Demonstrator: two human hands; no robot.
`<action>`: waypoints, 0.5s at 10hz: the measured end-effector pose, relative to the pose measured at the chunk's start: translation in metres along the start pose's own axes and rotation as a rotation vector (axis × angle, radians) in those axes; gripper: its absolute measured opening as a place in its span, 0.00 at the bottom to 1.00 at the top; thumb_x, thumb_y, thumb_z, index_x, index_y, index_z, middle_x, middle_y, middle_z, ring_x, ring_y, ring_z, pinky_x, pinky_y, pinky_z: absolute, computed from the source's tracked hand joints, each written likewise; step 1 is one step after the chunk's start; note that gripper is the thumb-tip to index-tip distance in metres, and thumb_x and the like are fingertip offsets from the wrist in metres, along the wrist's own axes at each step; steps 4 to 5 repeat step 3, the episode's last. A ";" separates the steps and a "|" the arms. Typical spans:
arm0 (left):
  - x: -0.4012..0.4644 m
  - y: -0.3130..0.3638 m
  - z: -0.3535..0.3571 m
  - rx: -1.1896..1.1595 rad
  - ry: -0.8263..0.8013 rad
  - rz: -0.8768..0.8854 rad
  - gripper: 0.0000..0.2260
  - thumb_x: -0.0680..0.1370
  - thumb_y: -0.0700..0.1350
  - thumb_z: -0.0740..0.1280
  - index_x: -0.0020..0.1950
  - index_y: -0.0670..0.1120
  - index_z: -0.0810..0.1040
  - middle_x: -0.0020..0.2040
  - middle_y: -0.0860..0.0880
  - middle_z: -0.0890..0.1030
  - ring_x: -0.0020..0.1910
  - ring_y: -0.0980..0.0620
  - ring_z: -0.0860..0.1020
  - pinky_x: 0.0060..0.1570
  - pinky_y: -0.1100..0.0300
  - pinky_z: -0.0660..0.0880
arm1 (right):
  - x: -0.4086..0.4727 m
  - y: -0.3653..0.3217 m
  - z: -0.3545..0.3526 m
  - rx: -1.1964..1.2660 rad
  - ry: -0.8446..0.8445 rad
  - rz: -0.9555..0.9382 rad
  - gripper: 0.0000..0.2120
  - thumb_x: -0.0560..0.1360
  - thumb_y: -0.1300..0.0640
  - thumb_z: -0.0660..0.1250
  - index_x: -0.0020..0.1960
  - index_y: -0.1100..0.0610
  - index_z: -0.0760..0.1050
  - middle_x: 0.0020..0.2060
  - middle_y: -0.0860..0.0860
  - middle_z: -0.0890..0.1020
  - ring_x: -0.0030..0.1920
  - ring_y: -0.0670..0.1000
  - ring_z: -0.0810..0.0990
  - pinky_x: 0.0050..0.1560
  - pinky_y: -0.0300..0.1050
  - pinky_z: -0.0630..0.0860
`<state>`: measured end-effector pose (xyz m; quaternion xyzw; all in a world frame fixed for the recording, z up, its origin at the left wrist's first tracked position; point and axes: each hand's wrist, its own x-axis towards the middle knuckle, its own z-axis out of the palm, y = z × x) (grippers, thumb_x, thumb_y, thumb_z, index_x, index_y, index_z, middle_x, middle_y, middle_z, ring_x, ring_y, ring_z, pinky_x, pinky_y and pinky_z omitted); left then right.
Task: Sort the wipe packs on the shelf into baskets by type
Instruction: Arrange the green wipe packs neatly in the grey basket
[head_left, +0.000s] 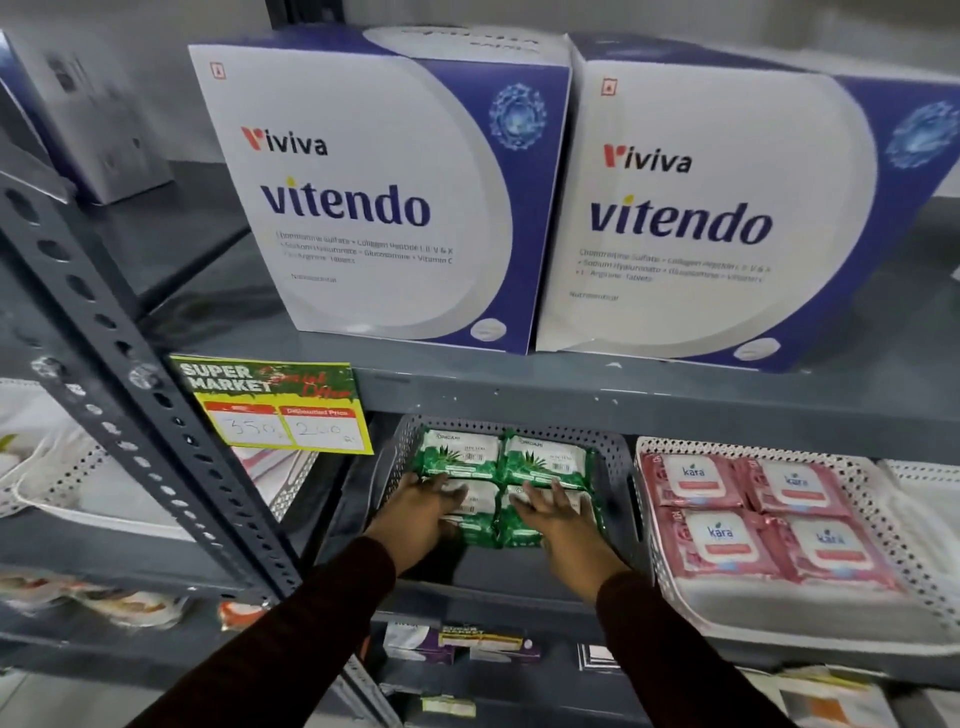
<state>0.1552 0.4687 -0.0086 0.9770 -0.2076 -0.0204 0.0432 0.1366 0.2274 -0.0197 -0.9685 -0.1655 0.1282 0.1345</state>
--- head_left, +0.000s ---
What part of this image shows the person's right hand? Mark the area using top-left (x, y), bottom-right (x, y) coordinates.
top-left (508, 479), bottom-right (631, 605)

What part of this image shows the person's left hand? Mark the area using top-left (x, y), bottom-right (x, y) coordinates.
top-left (365, 470), bottom-right (463, 575)

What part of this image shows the grey plastic basket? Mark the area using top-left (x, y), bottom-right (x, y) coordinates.
top-left (341, 413), bottom-right (652, 601)

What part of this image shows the grey metal shelf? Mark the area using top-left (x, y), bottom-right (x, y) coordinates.
top-left (0, 131), bottom-right (406, 728)
top-left (138, 161), bottom-right (960, 728)

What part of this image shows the person's right forearm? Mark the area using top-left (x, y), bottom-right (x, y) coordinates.
top-left (596, 571), bottom-right (796, 728)

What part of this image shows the person's left forearm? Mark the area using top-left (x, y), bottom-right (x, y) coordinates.
top-left (123, 536), bottom-right (397, 728)

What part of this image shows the yellow white shelf label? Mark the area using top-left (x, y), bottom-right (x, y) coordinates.
top-left (419, 695), bottom-right (478, 720)
top-left (438, 626), bottom-right (538, 652)

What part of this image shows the yellow green price tag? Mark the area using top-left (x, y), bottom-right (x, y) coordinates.
top-left (170, 353), bottom-right (374, 457)

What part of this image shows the white orange packet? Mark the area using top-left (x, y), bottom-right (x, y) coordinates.
top-left (217, 599), bottom-right (270, 633)
top-left (0, 573), bottom-right (185, 630)

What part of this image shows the orange white box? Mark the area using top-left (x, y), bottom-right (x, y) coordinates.
top-left (779, 674), bottom-right (879, 728)

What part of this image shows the white blue box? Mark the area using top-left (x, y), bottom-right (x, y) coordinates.
top-left (0, 29), bottom-right (175, 205)
top-left (534, 31), bottom-right (960, 374)
top-left (187, 26), bottom-right (575, 358)

